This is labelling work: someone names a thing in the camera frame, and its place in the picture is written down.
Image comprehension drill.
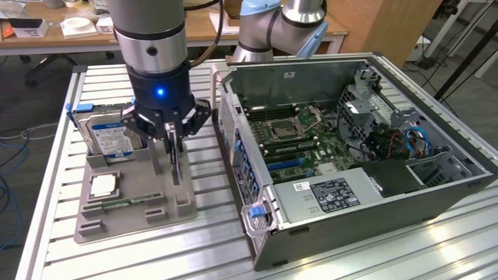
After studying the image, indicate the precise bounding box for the green motherboard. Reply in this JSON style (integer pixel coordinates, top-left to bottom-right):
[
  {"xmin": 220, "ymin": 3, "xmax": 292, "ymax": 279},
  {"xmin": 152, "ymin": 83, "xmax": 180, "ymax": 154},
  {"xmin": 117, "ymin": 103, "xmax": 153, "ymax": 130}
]
[{"xmin": 240, "ymin": 99, "xmax": 359, "ymax": 183}]

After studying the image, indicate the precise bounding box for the blue expansion slot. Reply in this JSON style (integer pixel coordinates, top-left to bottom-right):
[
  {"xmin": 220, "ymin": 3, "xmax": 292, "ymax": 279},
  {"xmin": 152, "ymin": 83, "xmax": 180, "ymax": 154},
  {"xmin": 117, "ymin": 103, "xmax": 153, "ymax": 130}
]
[{"xmin": 267, "ymin": 159, "xmax": 304, "ymax": 173}]

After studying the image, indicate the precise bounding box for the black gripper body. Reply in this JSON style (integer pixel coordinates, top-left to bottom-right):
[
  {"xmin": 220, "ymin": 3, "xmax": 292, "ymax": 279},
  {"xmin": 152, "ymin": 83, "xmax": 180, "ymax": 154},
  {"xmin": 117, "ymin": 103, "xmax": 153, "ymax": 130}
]
[{"xmin": 125, "ymin": 61, "xmax": 199, "ymax": 138}]

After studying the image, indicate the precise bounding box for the black plastic shroud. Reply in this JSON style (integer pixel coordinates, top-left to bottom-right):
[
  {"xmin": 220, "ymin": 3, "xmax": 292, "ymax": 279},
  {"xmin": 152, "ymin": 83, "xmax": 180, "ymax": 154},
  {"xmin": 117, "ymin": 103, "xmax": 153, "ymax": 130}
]
[{"xmin": 360, "ymin": 159, "xmax": 424, "ymax": 199}]

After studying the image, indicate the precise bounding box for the white box with black top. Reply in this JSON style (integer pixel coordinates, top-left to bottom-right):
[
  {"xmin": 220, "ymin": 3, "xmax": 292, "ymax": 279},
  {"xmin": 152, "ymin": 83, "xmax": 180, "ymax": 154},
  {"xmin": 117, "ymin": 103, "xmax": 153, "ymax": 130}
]
[{"xmin": 8, "ymin": 17, "xmax": 49, "ymax": 39}]

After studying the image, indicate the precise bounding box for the black graphics card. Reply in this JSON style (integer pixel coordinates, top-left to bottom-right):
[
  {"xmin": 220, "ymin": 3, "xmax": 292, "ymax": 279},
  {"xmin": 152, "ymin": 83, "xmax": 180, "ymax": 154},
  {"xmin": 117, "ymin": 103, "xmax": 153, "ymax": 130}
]
[{"xmin": 165, "ymin": 122, "xmax": 184, "ymax": 186}]

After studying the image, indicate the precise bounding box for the clear plastic bag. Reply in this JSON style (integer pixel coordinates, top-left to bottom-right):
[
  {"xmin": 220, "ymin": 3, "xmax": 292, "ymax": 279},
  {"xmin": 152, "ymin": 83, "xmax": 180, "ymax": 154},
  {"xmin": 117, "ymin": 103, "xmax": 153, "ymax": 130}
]
[{"xmin": 89, "ymin": 0, "xmax": 109, "ymax": 15}]

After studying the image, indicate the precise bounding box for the white floor cable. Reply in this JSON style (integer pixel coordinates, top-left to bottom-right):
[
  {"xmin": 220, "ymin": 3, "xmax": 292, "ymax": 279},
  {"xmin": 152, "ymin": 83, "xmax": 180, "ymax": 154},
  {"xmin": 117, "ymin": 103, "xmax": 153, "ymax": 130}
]
[{"xmin": 0, "ymin": 122, "xmax": 58, "ymax": 141}]

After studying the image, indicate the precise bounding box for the orange box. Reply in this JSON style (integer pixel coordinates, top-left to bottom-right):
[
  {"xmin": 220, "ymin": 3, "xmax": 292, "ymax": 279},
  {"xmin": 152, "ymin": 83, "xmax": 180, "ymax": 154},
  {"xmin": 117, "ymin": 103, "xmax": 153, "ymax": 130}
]
[{"xmin": 0, "ymin": 19, "xmax": 16, "ymax": 41}]

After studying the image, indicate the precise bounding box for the hard disk with blue carrier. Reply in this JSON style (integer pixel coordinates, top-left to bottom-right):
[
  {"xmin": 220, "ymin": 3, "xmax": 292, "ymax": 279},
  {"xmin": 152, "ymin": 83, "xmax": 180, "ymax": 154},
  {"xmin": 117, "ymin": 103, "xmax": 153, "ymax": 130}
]
[{"xmin": 64, "ymin": 101, "xmax": 148, "ymax": 160}]

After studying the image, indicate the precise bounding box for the black slanted pole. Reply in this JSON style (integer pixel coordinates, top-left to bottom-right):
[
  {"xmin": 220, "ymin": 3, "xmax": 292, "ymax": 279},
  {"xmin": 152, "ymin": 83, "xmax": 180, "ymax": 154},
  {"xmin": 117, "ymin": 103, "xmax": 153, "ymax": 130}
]
[{"xmin": 434, "ymin": 17, "xmax": 498, "ymax": 102}]

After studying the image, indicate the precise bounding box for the light blue wire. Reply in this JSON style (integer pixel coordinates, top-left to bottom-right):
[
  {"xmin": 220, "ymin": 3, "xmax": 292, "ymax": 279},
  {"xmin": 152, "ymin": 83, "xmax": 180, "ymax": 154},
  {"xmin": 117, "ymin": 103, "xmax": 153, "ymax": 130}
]
[{"xmin": 402, "ymin": 127, "xmax": 432, "ymax": 155}]

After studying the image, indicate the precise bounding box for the silver CPU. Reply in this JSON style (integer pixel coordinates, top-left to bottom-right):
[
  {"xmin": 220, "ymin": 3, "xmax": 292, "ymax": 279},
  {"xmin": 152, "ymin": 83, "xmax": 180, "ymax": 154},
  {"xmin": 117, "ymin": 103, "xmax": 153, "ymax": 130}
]
[{"xmin": 89, "ymin": 176, "xmax": 119, "ymax": 198}]

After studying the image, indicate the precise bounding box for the green RAM stick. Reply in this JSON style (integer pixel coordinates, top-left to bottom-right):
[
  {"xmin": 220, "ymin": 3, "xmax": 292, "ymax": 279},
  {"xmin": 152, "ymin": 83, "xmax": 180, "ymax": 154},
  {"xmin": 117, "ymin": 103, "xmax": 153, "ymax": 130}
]
[{"xmin": 83, "ymin": 194, "xmax": 163, "ymax": 211}]

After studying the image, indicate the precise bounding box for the grey disk bay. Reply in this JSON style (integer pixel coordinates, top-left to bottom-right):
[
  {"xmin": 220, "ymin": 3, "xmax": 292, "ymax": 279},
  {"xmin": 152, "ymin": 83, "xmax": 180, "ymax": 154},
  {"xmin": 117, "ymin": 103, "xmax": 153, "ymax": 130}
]
[{"xmin": 403, "ymin": 151, "xmax": 474, "ymax": 188}]

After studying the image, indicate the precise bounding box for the black open PC case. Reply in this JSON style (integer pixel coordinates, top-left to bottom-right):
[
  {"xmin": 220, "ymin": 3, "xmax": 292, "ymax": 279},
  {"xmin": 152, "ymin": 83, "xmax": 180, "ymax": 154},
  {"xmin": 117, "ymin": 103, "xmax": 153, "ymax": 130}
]
[{"xmin": 209, "ymin": 52, "xmax": 498, "ymax": 272}]

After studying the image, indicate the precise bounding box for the CPU socket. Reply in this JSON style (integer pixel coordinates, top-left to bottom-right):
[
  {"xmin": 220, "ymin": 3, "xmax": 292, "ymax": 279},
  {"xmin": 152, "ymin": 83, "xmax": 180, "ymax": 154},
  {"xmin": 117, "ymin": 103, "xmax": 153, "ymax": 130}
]
[{"xmin": 265, "ymin": 118, "xmax": 303, "ymax": 142}]

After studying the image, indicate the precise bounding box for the metal socket cover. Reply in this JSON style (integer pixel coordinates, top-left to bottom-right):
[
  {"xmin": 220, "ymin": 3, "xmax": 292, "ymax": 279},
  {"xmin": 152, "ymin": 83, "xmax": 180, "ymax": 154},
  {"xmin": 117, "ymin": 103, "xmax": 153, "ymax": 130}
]
[{"xmin": 293, "ymin": 104, "xmax": 324, "ymax": 125}]

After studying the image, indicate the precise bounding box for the silver drive cage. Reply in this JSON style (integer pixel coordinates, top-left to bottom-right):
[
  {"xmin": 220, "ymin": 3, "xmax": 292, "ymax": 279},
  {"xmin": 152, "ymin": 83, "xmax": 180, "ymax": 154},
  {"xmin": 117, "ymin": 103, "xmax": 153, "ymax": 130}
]
[{"xmin": 336, "ymin": 84, "xmax": 390, "ymax": 141}]

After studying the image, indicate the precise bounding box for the black RAM slot bank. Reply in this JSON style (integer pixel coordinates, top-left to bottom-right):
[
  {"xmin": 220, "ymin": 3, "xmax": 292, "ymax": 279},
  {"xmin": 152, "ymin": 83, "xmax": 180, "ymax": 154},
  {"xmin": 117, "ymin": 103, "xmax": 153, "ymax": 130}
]
[
  {"xmin": 259, "ymin": 139, "xmax": 316, "ymax": 158},
  {"xmin": 243, "ymin": 104, "xmax": 297, "ymax": 122}
]

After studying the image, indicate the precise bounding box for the blue floor cable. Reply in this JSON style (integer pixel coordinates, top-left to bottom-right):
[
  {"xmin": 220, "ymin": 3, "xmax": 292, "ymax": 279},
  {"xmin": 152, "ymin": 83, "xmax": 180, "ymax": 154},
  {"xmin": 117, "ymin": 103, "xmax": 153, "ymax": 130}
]
[{"xmin": 0, "ymin": 142, "xmax": 30, "ymax": 251}]

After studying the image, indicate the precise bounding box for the white square bowl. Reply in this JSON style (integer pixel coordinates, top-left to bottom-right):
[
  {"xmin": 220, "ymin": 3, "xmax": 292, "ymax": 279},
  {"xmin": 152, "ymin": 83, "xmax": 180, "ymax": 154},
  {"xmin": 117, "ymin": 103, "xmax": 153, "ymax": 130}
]
[{"xmin": 60, "ymin": 16, "xmax": 100, "ymax": 40}]

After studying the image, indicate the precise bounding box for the white table frame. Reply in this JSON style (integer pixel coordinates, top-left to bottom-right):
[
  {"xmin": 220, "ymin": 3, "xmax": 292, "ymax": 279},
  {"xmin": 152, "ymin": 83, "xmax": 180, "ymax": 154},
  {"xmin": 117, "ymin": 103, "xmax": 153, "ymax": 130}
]
[{"xmin": 422, "ymin": 0, "xmax": 498, "ymax": 79}]

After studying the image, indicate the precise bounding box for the wooden cabinet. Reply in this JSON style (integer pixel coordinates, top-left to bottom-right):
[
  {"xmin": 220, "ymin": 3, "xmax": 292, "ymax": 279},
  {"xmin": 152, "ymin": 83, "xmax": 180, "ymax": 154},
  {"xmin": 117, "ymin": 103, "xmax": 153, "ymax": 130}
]
[{"xmin": 328, "ymin": 0, "xmax": 444, "ymax": 67}]

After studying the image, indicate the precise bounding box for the wooden desk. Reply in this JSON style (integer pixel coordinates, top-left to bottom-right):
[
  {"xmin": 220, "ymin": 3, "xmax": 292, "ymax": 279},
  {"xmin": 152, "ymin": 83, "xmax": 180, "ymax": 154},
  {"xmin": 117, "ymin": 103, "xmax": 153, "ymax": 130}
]
[{"xmin": 0, "ymin": 0, "xmax": 350, "ymax": 64}]

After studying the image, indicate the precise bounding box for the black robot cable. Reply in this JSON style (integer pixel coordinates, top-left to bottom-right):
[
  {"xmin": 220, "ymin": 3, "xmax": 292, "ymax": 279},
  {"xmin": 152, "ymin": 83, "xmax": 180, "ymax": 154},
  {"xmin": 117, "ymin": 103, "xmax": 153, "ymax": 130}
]
[{"xmin": 188, "ymin": 0, "xmax": 227, "ymax": 67}]

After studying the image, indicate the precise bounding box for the grey power supply unit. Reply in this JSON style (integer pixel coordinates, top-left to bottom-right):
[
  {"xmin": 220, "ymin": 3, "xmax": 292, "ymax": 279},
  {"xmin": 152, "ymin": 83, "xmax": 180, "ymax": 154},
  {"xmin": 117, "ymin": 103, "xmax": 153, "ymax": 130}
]
[{"xmin": 271, "ymin": 169, "xmax": 384, "ymax": 224}]

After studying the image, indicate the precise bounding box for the grey parts rack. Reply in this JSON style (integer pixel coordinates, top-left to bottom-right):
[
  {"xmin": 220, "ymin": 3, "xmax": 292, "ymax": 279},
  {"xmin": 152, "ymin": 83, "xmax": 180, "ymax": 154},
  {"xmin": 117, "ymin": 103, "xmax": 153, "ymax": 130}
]
[{"xmin": 73, "ymin": 139, "xmax": 199, "ymax": 244}]

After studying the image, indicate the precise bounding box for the small white box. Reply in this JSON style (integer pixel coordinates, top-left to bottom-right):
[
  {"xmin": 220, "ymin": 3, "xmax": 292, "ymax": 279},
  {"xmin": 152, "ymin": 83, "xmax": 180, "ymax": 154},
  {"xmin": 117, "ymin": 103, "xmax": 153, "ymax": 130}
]
[{"xmin": 95, "ymin": 16, "xmax": 116, "ymax": 35}]

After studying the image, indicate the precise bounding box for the black office chair base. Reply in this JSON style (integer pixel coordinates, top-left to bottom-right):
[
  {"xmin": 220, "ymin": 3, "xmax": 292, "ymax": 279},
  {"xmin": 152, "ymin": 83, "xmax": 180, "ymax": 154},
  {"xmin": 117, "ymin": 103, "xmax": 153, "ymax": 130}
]
[{"xmin": 18, "ymin": 51, "xmax": 116, "ymax": 87}]

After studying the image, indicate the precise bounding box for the white paper booklet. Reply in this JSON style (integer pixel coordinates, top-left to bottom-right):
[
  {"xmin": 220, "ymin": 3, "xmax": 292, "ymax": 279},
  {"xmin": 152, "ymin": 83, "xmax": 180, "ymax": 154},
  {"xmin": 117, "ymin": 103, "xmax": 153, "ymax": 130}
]
[{"xmin": 208, "ymin": 11, "xmax": 240, "ymax": 36}]

